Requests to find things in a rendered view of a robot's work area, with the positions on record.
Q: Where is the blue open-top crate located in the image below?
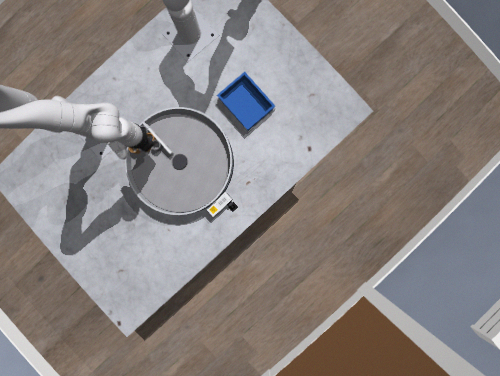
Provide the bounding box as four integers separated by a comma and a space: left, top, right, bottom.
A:
217, 72, 275, 131

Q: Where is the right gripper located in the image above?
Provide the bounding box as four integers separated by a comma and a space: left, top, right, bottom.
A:
107, 122, 154, 160

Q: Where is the grey metal bushing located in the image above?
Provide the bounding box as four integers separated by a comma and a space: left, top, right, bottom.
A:
152, 140, 163, 151

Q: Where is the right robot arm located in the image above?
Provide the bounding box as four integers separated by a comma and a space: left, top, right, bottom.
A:
0, 85, 136, 143

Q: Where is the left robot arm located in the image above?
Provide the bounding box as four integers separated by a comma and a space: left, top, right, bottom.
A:
163, 0, 201, 44

